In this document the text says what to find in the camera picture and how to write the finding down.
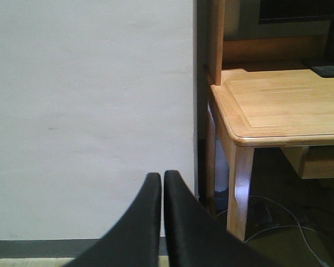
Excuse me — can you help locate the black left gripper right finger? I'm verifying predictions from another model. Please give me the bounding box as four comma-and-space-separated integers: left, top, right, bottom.
164, 170, 278, 266

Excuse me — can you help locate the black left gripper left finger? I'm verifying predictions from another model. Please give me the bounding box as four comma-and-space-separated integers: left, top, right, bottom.
66, 172, 160, 266

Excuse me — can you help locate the grey floor cable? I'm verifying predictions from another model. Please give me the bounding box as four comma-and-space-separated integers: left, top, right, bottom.
244, 195, 326, 265

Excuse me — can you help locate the black keyboard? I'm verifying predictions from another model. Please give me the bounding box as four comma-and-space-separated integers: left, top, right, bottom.
311, 65, 334, 78

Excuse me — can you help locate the light wooden desk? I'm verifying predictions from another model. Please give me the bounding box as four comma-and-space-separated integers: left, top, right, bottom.
205, 1, 334, 240

